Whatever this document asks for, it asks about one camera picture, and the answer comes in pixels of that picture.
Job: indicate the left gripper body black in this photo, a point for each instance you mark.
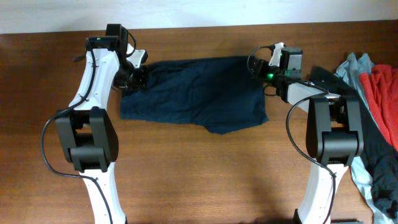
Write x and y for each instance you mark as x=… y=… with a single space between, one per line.
x=130 y=78

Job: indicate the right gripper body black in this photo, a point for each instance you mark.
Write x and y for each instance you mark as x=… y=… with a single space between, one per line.
x=271 y=74

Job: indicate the navy blue shorts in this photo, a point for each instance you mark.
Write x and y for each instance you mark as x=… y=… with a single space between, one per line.
x=217 y=93

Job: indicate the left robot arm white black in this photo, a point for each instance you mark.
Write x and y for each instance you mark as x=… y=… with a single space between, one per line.
x=88 y=138

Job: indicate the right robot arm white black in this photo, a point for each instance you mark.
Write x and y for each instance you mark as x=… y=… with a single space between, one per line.
x=334 y=136

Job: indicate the light grey garment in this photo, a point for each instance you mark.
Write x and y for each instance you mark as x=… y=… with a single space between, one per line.
x=350 y=71

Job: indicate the red garment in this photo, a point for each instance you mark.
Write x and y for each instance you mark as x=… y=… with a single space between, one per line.
x=380 y=89

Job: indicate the black garment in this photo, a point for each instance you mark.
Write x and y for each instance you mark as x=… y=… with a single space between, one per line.
x=379 y=157

